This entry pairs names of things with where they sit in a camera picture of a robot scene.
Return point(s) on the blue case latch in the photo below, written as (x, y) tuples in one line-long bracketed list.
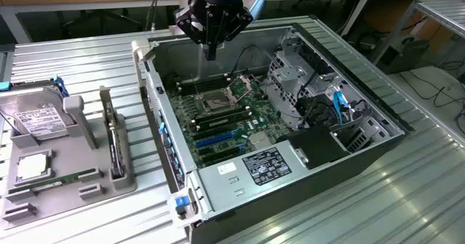
[(181, 201)]

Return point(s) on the grey metal disk bay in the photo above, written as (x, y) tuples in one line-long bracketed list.
[(286, 75)]

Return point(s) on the CPU socket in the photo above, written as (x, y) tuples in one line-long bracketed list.
[(216, 101)]

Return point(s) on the silver chipset heat sink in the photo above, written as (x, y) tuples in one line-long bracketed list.
[(260, 140)]

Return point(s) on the open PC case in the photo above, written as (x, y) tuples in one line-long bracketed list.
[(152, 91)]

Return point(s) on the metal socket cover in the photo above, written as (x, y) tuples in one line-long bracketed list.
[(240, 87)]

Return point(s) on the black graphics card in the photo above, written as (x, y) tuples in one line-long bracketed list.
[(113, 135)]

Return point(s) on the black box under desk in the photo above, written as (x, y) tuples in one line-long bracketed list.
[(402, 53)]

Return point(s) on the grey parts rack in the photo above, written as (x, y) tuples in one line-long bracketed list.
[(72, 157)]

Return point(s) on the black plastic fan shroud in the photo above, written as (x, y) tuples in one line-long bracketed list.
[(315, 146)]

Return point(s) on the green RAM stick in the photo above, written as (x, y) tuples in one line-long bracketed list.
[(65, 179)]

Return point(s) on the silver power supply unit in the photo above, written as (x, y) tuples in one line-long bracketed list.
[(225, 189)]

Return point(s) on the green motherboard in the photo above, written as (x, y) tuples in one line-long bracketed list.
[(254, 105)]

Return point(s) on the silver CPU chip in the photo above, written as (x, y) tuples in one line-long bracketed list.
[(32, 167)]

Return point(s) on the blue disk caddy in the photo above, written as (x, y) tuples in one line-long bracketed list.
[(60, 87)]

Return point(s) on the silver hard disk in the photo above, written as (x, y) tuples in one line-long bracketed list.
[(36, 116)]

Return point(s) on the black installed RAM stick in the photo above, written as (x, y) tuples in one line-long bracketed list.
[(217, 118)]

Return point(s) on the metal slat side table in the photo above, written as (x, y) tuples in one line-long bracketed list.
[(446, 15)]

